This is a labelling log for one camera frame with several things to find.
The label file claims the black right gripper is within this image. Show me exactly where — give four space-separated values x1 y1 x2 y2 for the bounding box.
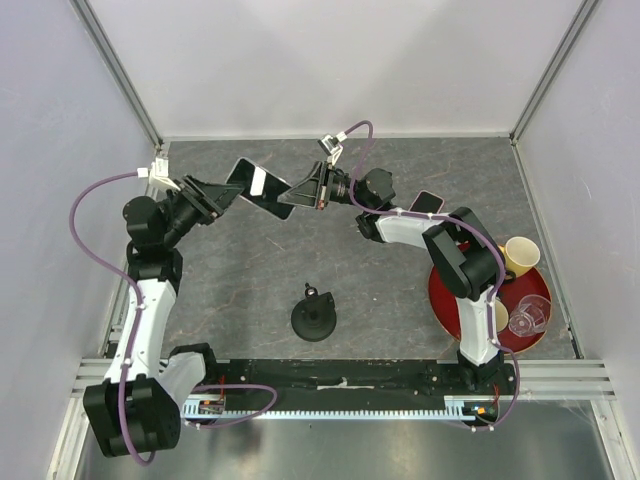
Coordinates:
276 161 370 211

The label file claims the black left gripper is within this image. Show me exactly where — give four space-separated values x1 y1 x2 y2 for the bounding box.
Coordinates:
160 173 243 248

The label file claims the black phone clear case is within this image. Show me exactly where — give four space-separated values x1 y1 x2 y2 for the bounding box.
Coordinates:
226 157 294 221

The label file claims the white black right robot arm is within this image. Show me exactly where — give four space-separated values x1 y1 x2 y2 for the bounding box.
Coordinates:
278 162 509 394

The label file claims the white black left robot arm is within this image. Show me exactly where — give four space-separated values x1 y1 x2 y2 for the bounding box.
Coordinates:
83 175 244 461

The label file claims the black phone pink case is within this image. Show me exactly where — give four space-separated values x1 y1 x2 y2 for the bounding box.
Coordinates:
409 190 445 214

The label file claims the red round tray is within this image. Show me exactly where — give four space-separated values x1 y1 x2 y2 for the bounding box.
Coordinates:
427 268 552 353

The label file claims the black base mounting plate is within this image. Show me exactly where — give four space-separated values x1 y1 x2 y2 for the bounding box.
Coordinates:
210 359 516 410

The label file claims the beige paper cup upper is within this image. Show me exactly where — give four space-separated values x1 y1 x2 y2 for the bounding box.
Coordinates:
504 236 541 277

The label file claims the beige paper cup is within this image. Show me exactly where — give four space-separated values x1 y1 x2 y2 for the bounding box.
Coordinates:
494 299 509 333
504 236 541 277

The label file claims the beige paper cup lower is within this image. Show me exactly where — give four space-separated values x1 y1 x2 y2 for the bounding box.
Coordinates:
494 299 509 333

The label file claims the clear plastic cup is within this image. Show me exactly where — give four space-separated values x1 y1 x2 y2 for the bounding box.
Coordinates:
508 294 551 338

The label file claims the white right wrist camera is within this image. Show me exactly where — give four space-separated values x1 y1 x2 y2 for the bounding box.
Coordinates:
318 132 348 166

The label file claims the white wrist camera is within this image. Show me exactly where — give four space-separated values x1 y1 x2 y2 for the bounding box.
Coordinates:
318 132 348 166
135 157 181 192

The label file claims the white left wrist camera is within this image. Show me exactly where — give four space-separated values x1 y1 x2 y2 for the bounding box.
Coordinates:
135 157 181 192

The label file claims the black round base mount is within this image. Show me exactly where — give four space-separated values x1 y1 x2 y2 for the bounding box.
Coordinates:
291 283 337 342

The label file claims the left aluminium frame post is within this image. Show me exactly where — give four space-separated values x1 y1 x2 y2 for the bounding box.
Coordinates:
70 0 164 151

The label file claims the aluminium frame post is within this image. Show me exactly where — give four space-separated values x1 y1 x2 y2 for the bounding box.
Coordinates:
509 0 601 147
70 0 164 151

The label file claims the grey slotted cable duct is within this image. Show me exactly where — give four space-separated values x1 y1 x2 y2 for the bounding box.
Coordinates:
181 395 500 424

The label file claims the right aluminium frame post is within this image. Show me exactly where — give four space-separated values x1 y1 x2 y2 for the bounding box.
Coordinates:
509 0 601 147

